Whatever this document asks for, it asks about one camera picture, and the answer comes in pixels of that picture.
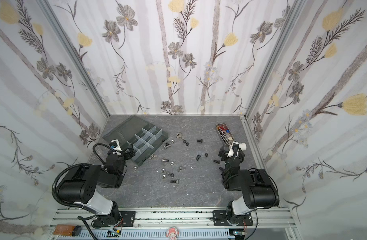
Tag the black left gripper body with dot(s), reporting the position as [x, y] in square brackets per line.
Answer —
[125, 153]

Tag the grey metal tool tray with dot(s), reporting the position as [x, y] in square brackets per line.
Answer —
[225, 134]

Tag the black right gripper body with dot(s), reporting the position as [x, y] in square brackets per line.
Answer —
[227, 151]

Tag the orange brown board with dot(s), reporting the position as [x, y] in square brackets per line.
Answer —
[67, 230]

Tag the pink doll figure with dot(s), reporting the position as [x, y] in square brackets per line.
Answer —
[172, 233]

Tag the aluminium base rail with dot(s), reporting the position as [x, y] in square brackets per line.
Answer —
[196, 223]

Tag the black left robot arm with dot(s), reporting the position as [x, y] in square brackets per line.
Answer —
[76, 185]

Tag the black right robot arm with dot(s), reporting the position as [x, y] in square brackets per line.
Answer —
[259, 191]

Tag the steel wing nut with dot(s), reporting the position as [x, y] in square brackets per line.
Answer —
[180, 168]
[179, 135]

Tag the steel wing nut far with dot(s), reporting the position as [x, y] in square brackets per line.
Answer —
[179, 135]

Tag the steel wing nut centre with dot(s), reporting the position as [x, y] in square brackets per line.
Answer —
[180, 168]

